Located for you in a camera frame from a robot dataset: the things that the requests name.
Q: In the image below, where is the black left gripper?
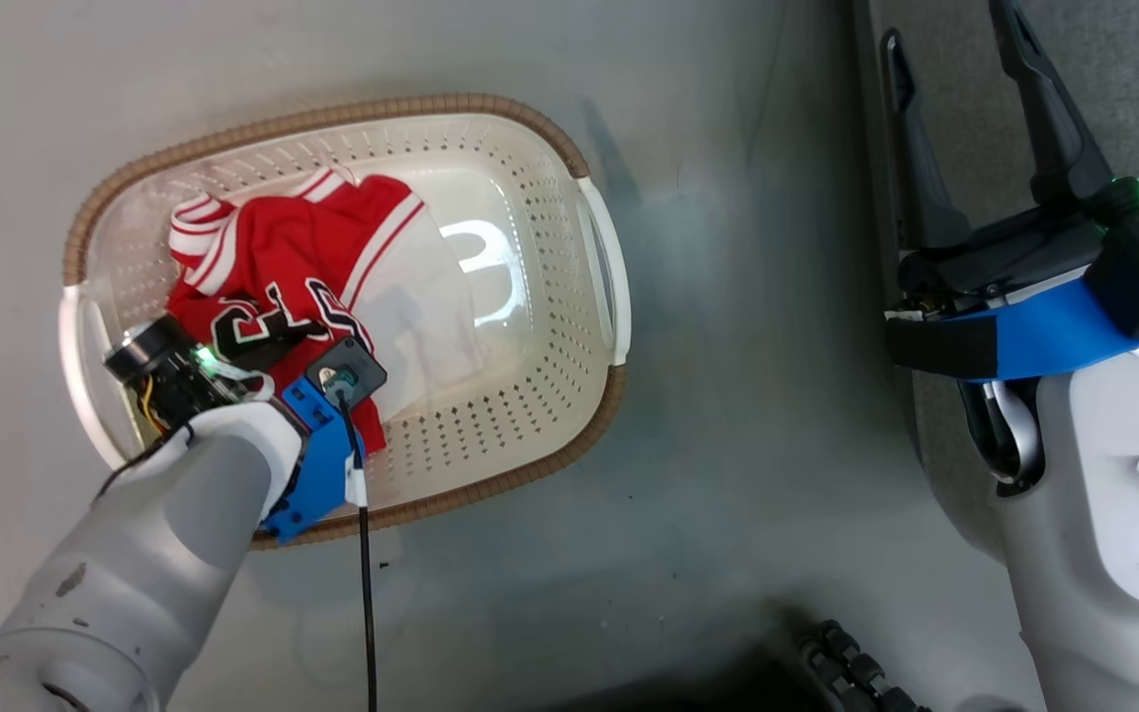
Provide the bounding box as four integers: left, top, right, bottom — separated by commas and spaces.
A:
103, 314, 276, 438

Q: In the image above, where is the red and white jersey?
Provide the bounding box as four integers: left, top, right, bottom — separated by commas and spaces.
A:
165, 166, 487, 457

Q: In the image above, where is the cream perforated laundry basket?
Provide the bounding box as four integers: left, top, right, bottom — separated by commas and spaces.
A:
57, 94, 633, 552

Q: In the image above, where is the blue left camera bracket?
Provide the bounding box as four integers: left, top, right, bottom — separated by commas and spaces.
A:
259, 376, 369, 546

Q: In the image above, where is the blue camera bracket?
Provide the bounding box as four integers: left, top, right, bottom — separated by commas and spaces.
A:
259, 376, 369, 546
884, 278, 1139, 384

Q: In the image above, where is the blue right camera bracket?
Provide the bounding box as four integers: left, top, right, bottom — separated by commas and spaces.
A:
884, 278, 1139, 384

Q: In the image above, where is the white flat ribbon cable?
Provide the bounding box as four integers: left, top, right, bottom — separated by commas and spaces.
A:
981, 380, 1042, 487

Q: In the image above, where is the thin black camera cable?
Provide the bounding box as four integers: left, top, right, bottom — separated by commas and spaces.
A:
336, 388, 380, 712

